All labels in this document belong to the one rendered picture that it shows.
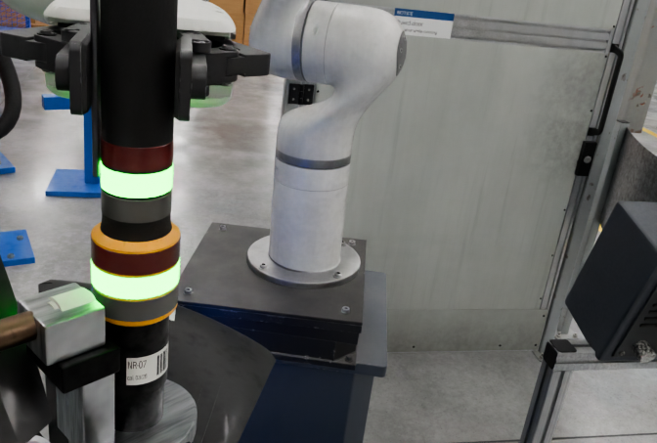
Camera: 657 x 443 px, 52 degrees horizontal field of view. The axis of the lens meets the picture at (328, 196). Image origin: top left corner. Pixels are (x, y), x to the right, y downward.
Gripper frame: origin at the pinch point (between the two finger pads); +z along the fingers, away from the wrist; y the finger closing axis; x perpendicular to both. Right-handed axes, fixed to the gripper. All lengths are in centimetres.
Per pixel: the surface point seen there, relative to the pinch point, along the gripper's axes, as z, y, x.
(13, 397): 2.4, 5.4, -15.9
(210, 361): -17.7, -5.5, -28.3
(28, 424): 3.0, 4.6, -17.1
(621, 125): -192, -168, -48
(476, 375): -168, -118, -144
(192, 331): -22.1, -4.0, -28.1
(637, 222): -35, -58, -21
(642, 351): -31, -61, -38
